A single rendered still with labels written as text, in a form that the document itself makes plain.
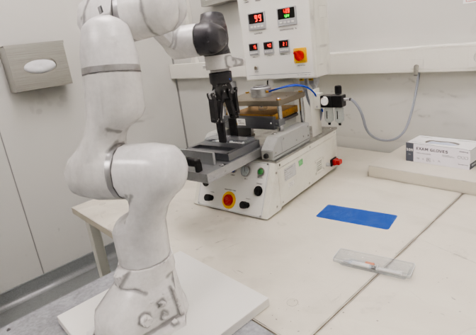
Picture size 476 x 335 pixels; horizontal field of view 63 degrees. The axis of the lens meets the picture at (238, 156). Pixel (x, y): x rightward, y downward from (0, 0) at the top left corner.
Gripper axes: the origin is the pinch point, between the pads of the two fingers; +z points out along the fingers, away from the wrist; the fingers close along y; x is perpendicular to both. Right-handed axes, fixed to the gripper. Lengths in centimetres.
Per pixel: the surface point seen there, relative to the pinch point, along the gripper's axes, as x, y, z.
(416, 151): 47, -52, 19
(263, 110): 1.2, -20.3, -3.2
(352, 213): 39.2, -10.0, 28.0
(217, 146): -0.1, 6.3, 3.9
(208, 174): 10.8, 23.1, 6.6
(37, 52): -133, -6, -37
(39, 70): -133, -4, -27
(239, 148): 9.4, 6.4, 3.7
